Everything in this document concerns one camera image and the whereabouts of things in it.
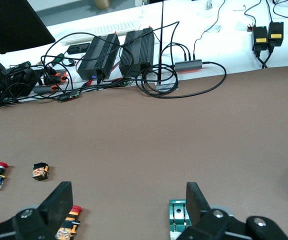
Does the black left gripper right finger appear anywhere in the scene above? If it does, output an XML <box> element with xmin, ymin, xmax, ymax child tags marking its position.
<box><xmin>175</xmin><ymin>181</ymin><xmax>288</xmax><ymax>240</ymax></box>

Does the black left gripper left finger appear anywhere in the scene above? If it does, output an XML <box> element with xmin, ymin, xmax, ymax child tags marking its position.
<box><xmin>0</xmin><ymin>181</ymin><xmax>74</xmax><ymax>240</ymax></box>

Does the green load switch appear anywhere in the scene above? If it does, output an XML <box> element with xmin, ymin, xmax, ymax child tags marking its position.
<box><xmin>168</xmin><ymin>199</ymin><xmax>194</xmax><ymax>240</ymax></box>

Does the red mushroom button yellow block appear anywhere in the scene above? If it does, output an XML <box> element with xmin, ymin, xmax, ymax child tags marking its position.
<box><xmin>55</xmin><ymin>205</ymin><xmax>83</xmax><ymax>240</ymax></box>

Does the orange black contact block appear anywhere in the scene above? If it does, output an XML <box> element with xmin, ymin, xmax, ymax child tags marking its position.
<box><xmin>31</xmin><ymin>162</ymin><xmax>50</xmax><ymax>181</ymax></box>

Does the brown paper table cover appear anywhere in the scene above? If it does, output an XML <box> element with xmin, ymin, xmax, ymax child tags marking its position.
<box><xmin>0</xmin><ymin>63</ymin><xmax>288</xmax><ymax>240</ymax></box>

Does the white antenna base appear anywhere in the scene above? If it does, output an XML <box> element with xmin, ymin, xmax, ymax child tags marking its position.
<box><xmin>155</xmin><ymin>82</ymin><xmax>179</xmax><ymax>93</ymax></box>

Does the grey usb hub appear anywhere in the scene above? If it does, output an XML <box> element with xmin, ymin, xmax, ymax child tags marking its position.
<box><xmin>174</xmin><ymin>59</ymin><xmax>204</xmax><ymax>72</ymax></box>

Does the black ribbed power supply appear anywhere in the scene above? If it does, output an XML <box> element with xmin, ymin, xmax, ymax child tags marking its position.
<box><xmin>76</xmin><ymin>33</ymin><xmax>121</xmax><ymax>80</ymax></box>
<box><xmin>118</xmin><ymin>26</ymin><xmax>156</xmax><ymax>77</ymax></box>

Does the flat black device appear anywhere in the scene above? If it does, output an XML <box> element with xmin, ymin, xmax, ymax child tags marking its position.
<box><xmin>66</xmin><ymin>42</ymin><xmax>92</xmax><ymax>55</ymax></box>

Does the black rod antenna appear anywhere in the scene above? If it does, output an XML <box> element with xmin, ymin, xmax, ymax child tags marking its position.
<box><xmin>157</xmin><ymin>0</ymin><xmax>166</xmax><ymax>86</ymax></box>

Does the black adapter yellow label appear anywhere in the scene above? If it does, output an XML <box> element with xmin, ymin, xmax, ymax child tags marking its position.
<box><xmin>267</xmin><ymin>21</ymin><xmax>285</xmax><ymax>48</ymax></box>
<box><xmin>251</xmin><ymin>25</ymin><xmax>270</xmax><ymax>52</ymax></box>

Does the white keyboard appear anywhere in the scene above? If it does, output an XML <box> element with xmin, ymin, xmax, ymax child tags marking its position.
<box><xmin>60</xmin><ymin>19</ymin><xmax>142</xmax><ymax>47</ymax></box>

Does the black monitor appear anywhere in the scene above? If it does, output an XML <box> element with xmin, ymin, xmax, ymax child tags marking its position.
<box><xmin>0</xmin><ymin>0</ymin><xmax>57</xmax><ymax>55</ymax></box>

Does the black cable tangle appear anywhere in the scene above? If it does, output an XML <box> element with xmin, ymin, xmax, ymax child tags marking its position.
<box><xmin>0</xmin><ymin>53</ymin><xmax>85</xmax><ymax>110</ymax></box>

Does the black coiled cable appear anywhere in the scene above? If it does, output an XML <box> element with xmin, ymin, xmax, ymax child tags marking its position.
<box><xmin>134</xmin><ymin>61</ymin><xmax>228</xmax><ymax>100</ymax></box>

